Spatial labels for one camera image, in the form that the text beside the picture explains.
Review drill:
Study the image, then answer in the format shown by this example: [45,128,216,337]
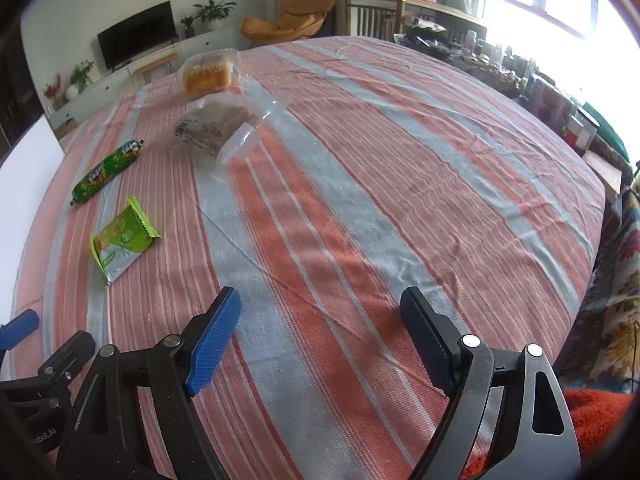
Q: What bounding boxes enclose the white board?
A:
[0,115,65,376]

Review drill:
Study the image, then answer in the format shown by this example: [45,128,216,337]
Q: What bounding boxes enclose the floral patterned cloth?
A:
[555,195,640,396]

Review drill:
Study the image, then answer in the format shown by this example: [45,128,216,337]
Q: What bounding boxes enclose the striped orange grey tablecloth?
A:
[12,36,608,480]

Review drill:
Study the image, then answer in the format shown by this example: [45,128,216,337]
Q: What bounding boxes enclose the large green potted plant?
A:
[192,0,237,31]

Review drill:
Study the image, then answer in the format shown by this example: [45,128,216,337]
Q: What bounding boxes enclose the green cracker packet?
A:
[90,196,162,286]

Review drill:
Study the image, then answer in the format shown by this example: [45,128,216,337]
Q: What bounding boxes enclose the orange fluffy cloth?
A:
[460,387,628,480]

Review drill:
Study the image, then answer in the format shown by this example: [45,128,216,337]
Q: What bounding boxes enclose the brown wafer packet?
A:
[174,100,258,156]

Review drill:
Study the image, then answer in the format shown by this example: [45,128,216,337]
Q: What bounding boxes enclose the plant in white vase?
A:
[66,60,96,101]

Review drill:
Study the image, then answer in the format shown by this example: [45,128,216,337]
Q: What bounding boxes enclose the white television cabinet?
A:
[50,26,238,133]

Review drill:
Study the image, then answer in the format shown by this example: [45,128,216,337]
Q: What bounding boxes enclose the orange lounge chair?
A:
[240,0,337,51]

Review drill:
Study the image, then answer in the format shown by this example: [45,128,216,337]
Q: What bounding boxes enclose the clear bag brown biscuits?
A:
[172,82,293,183]

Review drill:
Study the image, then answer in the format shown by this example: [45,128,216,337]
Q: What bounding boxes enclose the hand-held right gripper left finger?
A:
[55,286,242,480]

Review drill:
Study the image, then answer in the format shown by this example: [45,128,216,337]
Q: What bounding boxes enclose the small wooden hairpin table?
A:
[131,51,180,83]

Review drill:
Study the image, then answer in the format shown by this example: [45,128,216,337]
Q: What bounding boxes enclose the wooden desk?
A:
[345,0,488,43]

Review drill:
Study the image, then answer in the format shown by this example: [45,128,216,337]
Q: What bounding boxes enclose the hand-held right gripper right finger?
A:
[400,287,582,480]

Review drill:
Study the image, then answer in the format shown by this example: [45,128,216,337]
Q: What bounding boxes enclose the green sausage stick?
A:
[70,138,146,207]

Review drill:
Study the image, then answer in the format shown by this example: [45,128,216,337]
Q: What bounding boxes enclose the pile of clutter on sideboard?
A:
[395,17,538,98]

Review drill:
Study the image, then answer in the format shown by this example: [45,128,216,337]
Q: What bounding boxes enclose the red flower arrangement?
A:
[44,74,63,110]

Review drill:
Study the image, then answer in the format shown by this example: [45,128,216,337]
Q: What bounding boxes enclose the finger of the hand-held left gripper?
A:
[0,309,40,353]
[0,330,97,412]

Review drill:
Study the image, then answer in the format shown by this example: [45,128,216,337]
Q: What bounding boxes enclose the black flat television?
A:
[96,1,178,72]

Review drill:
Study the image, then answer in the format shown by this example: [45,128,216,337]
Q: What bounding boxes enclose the light wooden stool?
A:
[582,147,623,196]

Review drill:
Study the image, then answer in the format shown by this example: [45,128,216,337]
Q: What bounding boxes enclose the red patterned box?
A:
[527,77,573,128]

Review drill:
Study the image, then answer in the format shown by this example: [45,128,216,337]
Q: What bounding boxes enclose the dark glass cabinet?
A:
[0,25,46,151]

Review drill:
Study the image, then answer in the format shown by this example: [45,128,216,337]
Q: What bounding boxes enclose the bread loaf in clear bag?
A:
[177,47,241,102]

